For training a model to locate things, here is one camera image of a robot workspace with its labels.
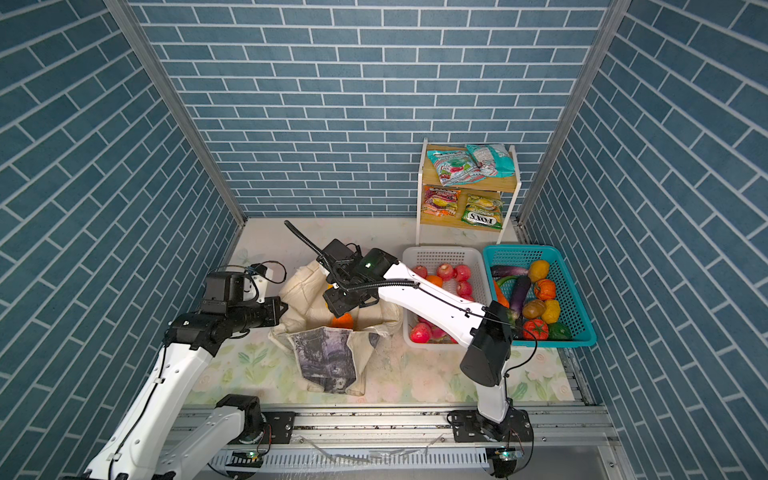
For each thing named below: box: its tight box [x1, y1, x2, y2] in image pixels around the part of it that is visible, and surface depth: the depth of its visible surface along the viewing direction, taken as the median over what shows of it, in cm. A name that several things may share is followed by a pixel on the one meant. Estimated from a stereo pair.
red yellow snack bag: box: [423, 186, 462, 217], surface depth 102 cm
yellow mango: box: [528, 260, 550, 283], surface depth 101 cm
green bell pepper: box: [548, 322, 572, 341], surface depth 88 cm
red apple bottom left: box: [410, 323, 431, 344], surface depth 82 cm
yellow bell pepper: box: [542, 300, 561, 324], surface depth 93 cm
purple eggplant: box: [490, 265, 531, 320], surface depth 103 cm
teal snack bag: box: [466, 143, 515, 178], surface depth 90 cm
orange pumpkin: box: [534, 278, 557, 301], surface depth 97 cm
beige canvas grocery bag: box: [268, 260, 403, 396], surface depth 73 cm
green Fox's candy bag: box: [462, 195, 503, 229], surface depth 101 cm
